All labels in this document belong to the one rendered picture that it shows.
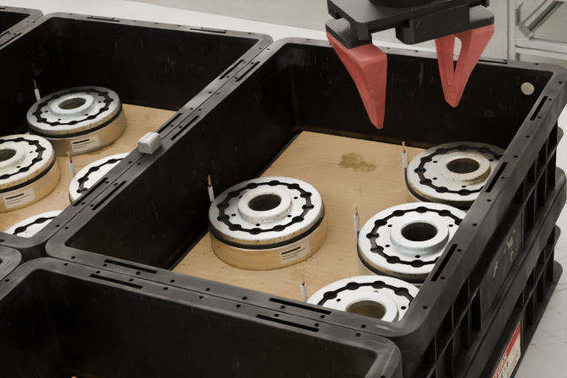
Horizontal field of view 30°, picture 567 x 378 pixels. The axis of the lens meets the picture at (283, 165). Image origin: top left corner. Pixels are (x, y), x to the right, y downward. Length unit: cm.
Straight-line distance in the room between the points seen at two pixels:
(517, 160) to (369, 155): 25
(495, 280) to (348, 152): 27
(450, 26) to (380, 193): 27
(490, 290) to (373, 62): 22
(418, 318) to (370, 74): 18
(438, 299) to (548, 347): 33
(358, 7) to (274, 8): 290
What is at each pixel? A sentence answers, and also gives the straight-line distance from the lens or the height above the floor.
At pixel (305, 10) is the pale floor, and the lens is 360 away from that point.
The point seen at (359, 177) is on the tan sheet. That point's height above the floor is 83.
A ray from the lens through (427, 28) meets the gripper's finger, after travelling 75.
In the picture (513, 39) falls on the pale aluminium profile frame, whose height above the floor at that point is 14.
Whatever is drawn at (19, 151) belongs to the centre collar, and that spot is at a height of 87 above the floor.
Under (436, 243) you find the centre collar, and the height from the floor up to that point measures 87.
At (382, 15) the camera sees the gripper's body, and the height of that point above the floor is 108.
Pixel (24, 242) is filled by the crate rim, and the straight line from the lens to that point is 82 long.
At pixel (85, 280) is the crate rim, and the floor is 93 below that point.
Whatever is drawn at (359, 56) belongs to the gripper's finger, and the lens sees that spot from 74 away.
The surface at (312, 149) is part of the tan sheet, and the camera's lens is 107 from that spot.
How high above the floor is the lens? 136
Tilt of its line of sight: 30 degrees down
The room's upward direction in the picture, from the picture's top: 7 degrees counter-clockwise
